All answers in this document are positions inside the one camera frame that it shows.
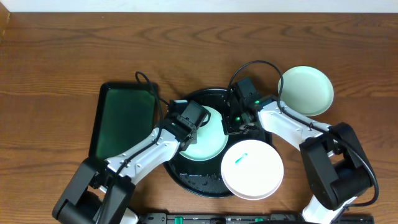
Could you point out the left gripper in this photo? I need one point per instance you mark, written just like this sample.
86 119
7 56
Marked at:
189 137

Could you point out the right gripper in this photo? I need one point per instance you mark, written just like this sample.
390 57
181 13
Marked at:
229 126

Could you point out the mint plate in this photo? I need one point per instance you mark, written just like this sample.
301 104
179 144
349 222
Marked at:
306 90
211 139

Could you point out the white plate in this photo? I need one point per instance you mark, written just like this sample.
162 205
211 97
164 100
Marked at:
252 169

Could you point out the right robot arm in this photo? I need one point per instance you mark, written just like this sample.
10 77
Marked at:
335 163

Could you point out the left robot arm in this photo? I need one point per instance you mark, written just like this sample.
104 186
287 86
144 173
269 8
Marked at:
100 191

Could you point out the round black tray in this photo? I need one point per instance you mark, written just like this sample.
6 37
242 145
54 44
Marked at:
204 177

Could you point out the rectangular black tray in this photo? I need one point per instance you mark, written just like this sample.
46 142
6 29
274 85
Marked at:
124 117

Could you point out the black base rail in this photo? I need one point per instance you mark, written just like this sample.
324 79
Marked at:
163 218

